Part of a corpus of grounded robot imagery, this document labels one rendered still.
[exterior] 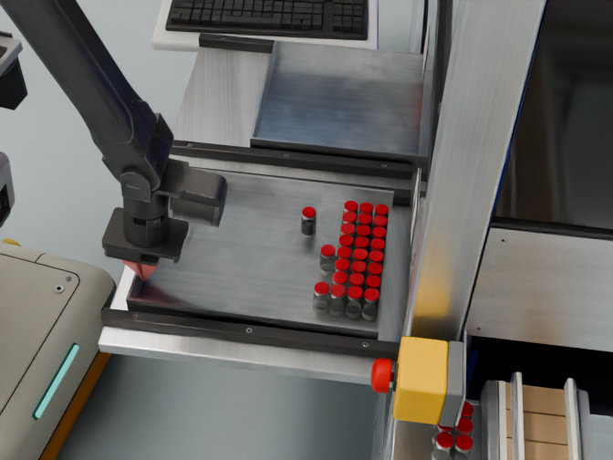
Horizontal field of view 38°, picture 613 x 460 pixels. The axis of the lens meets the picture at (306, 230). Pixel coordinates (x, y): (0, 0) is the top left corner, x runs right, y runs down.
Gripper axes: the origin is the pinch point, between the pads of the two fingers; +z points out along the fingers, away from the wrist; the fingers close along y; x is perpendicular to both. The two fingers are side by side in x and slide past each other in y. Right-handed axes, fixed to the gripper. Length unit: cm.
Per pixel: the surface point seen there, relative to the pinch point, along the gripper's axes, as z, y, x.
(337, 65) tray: -1, 20, 53
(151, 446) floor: 91, -4, 20
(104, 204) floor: 95, -36, 92
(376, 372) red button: -15.0, 31.6, -18.4
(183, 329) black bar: -0.5, 7.3, -8.0
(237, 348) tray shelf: 0.3, 14.8, -8.8
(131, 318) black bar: 0.0, 0.2, -7.7
